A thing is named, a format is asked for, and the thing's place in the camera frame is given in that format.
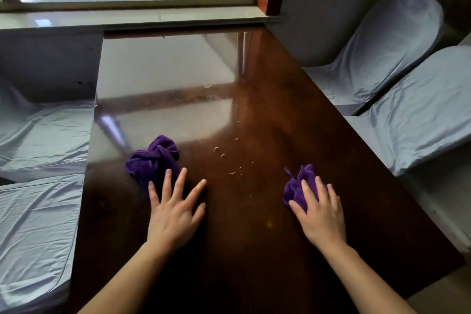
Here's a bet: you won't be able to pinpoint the person's left hand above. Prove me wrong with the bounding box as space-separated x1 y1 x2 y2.
147 168 207 252

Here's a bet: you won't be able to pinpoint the small purple cloth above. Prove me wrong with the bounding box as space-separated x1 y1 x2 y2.
283 164 329 214

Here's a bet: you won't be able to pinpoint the grey stone window sill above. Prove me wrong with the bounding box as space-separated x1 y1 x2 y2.
0 5 285 32

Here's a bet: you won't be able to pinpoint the scattered pale crumbs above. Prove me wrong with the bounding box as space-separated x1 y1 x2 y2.
203 83 255 176

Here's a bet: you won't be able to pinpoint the grey covered chair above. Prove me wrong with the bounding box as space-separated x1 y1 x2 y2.
302 0 445 117
0 78 96 184
344 44 471 252
0 174 85 314

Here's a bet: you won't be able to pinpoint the person's right hand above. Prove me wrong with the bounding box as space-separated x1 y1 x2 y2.
288 176 347 252

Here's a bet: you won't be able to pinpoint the person's left forearm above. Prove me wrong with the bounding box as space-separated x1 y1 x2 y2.
77 240 175 314

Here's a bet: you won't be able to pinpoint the large crumpled purple cloth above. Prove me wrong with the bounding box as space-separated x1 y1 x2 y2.
124 135 182 197

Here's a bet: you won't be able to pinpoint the person's right forearm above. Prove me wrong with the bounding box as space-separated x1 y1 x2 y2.
319 241 419 314

